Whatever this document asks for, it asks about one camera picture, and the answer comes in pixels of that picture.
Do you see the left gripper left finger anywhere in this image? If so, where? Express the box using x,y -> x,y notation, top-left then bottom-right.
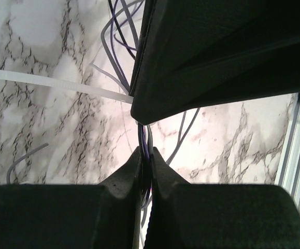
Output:
0,149 -> 141,248

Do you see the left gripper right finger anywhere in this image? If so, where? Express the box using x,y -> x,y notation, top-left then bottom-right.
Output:
145,149 -> 300,248

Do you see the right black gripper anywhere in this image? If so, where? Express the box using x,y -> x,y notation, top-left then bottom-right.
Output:
131,1 -> 300,125

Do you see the grey thin wire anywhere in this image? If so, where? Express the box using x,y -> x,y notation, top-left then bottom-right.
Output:
6,0 -> 201,211

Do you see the black thin wire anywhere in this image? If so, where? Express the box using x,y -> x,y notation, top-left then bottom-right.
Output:
107,0 -> 153,182

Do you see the translucent white zip tie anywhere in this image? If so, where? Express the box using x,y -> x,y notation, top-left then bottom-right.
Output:
0,70 -> 133,104

